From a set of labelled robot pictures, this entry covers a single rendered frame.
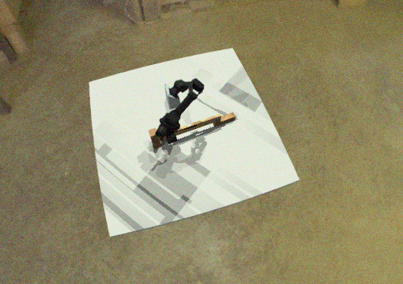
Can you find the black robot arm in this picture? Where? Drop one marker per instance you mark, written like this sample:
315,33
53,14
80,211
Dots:
172,118

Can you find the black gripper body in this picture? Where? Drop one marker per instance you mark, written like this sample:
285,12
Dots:
171,137

